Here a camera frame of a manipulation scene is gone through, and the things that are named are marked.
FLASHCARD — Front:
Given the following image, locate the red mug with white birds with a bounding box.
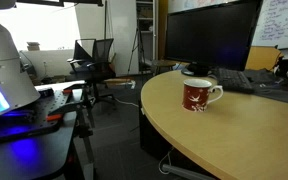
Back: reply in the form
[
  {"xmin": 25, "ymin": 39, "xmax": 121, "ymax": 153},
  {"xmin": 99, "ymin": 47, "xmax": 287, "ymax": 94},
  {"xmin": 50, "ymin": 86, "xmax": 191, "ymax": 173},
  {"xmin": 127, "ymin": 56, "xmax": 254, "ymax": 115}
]
[{"xmin": 181, "ymin": 78, "xmax": 225, "ymax": 113}]

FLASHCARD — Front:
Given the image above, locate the small round wooden table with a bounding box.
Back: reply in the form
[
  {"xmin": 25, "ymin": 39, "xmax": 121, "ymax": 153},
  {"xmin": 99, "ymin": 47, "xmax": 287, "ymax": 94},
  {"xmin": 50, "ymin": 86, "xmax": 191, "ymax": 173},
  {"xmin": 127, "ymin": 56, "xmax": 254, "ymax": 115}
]
[{"xmin": 150, "ymin": 59, "xmax": 178, "ymax": 76}]

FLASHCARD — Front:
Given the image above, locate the black mesh office chair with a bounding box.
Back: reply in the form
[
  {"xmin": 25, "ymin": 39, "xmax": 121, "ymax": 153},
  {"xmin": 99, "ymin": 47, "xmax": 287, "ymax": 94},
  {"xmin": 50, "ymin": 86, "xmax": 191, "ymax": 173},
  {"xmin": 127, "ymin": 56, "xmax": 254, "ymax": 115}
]
[{"xmin": 66, "ymin": 37, "xmax": 117, "ymax": 105}]

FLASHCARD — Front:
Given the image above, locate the white shelf unit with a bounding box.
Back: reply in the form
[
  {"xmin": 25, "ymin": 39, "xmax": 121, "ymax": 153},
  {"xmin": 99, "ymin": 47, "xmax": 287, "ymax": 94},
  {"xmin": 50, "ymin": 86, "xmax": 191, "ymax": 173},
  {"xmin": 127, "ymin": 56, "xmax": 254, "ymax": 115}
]
[{"xmin": 135, "ymin": 0, "xmax": 159, "ymax": 62}]

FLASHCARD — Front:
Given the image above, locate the black computer monitor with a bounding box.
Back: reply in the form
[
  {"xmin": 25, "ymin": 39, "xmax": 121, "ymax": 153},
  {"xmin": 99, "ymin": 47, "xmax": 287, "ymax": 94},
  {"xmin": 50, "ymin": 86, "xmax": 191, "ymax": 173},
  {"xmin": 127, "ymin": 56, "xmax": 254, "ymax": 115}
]
[{"xmin": 164, "ymin": 0, "xmax": 264, "ymax": 78}]

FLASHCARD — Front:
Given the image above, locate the black computer keyboard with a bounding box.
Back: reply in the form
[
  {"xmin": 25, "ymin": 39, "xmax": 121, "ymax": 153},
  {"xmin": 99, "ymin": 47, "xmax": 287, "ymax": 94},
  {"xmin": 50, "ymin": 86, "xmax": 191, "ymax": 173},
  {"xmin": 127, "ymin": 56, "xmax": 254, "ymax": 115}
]
[{"xmin": 212, "ymin": 67, "xmax": 256, "ymax": 95}]

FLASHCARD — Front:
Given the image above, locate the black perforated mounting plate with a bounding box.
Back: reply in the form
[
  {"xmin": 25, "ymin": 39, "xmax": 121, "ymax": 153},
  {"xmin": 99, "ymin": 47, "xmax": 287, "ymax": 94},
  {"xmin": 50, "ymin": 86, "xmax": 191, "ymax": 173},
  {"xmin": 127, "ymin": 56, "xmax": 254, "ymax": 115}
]
[{"xmin": 0, "ymin": 87, "xmax": 85, "ymax": 145}]

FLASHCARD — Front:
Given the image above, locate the cardboard box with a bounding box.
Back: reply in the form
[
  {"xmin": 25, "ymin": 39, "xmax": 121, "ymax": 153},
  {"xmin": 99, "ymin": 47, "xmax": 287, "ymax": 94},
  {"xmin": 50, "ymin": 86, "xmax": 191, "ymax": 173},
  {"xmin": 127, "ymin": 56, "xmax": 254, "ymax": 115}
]
[{"xmin": 26, "ymin": 41, "xmax": 41, "ymax": 52}]

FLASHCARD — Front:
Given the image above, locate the yellow chair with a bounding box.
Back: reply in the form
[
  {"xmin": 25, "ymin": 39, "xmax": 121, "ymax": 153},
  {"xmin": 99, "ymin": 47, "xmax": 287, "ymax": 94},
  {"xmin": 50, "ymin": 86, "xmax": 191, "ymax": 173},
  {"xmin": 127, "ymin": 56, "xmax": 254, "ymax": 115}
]
[{"xmin": 244, "ymin": 45, "xmax": 283, "ymax": 72}]

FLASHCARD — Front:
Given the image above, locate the whiteboard with handwriting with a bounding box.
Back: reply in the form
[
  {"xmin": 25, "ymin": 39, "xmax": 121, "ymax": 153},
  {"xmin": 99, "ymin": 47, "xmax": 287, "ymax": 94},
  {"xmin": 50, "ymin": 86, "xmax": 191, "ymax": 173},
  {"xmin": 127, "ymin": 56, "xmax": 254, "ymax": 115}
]
[{"xmin": 251, "ymin": 0, "xmax": 288, "ymax": 51}]

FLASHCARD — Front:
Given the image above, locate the black camera tripod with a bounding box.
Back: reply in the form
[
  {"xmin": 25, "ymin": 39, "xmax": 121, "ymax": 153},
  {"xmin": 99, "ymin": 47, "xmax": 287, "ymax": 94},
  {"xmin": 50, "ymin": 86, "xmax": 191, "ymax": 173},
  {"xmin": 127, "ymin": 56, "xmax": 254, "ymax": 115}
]
[{"xmin": 127, "ymin": 27, "xmax": 147, "ymax": 76}]

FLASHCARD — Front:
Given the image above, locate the white cable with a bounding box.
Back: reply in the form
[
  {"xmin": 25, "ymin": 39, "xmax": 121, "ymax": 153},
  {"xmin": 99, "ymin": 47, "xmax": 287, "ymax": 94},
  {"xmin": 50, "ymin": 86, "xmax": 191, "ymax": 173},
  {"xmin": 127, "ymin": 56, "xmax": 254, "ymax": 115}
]
[{"xmin": 157, "ymin": 147, "xmax": 176, "ymax": 175}]

